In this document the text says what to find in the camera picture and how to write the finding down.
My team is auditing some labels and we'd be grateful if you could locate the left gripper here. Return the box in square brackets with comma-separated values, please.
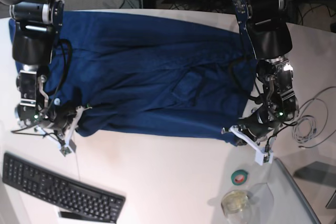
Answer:
[235, 115, 280, 146]

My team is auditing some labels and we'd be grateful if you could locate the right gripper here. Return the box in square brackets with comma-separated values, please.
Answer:
[44, 102, 77, 136]

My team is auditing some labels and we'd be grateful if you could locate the dark blue t-shirt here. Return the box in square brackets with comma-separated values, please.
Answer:
[9, 10, 259, 147]

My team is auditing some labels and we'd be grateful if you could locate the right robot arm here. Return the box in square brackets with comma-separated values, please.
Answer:
[1, 0, 77, 137]

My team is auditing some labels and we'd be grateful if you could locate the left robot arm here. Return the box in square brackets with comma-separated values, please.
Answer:
[232, 0, 299, 150]

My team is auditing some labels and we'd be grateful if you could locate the green tape roll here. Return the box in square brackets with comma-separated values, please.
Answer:
[231, 169, 249, 186]

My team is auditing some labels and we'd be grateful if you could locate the clear tape dispenser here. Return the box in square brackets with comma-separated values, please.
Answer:
[221, 190, 252, 224]

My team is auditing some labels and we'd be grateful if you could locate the black computer keyboard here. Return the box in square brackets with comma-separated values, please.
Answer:
[2, 153, 125, 223]

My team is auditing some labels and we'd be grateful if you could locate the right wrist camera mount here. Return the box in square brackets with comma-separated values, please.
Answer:
[34, 105, 92, 157]

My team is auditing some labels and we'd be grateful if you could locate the coiled white cable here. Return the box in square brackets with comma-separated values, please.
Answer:
[291, 86, 336, 150]

